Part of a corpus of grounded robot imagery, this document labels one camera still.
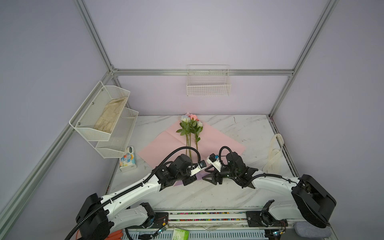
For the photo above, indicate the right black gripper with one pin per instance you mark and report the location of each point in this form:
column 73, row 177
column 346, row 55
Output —
column 214, row 177

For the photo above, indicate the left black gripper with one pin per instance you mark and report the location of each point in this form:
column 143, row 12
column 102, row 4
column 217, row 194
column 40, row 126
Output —
column 190, row 179

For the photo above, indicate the cream fake rose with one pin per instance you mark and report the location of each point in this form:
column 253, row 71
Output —
column 198, row 128

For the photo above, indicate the white blue fake flower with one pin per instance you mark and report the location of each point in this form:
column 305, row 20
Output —
column 184, row 124

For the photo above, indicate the red pink fake rose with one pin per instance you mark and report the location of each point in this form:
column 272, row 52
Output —
column 192, row 123

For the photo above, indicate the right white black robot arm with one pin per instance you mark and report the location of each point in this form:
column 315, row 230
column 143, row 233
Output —
column 313, row 202

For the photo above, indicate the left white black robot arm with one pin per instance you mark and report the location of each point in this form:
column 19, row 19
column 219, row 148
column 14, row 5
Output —
column 98, row 216

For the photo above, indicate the green white label card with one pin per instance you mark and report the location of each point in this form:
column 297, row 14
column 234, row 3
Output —
column 180, row 234

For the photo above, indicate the cream ribbon strip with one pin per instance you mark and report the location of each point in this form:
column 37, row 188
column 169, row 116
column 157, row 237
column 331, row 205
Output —
column 273, row 165

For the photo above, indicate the colourful tissue pack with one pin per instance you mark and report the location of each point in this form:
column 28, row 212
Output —
column 128, row 160

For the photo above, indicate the lower white mesh shelf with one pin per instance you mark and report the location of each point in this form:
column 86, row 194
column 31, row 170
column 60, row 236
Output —
column 121, row 135

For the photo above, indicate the white mesh shelf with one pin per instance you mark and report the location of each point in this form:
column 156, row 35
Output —
column 121, row 135
column 96, row 119

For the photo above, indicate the orange rubber glove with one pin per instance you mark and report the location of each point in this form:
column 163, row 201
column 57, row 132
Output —
column 113, row 236

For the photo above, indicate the beige cloth in shelf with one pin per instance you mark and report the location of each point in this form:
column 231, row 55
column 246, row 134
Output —
column 110, row 115

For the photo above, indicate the grey foam pad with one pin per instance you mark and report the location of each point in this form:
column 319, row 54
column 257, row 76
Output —
column 307, row 230

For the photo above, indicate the upper white mesh shelf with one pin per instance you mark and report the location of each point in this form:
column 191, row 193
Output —
column 96, row 119

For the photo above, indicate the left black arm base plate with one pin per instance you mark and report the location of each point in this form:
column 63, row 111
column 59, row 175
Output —
column 156, row 221

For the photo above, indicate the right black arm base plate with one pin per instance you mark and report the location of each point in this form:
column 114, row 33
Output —
column 263, row 219

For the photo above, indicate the white wire wall basket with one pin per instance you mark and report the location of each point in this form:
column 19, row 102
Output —
column 208, row 80

